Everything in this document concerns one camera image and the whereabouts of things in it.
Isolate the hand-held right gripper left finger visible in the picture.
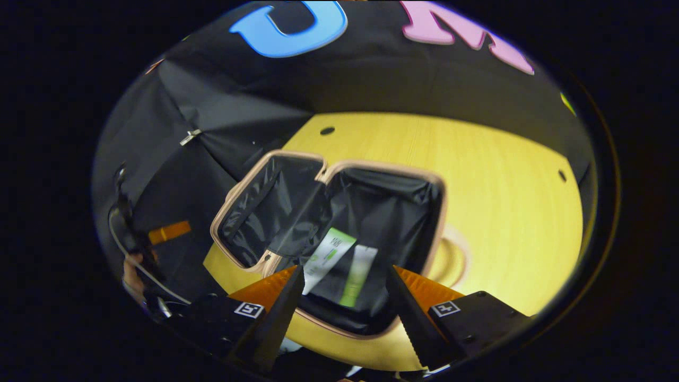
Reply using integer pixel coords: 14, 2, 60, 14
159, 265, 306, 373

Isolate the white and green tube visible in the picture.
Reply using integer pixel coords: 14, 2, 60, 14
338, 245, 379, 309

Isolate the pink suitcase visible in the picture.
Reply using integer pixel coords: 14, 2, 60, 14
210, 150, 471, 341

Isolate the white and green skincare box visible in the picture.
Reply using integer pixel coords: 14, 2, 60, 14
301, 227, 358, 296

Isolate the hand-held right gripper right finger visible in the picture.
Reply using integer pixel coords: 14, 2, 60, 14
385, 265, 534, 371

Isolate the thin grey cable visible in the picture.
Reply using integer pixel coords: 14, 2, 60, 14
108, 207, 193, 307

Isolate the black backdrop cloth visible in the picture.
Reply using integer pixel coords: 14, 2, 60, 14
91, 1, 594, 298

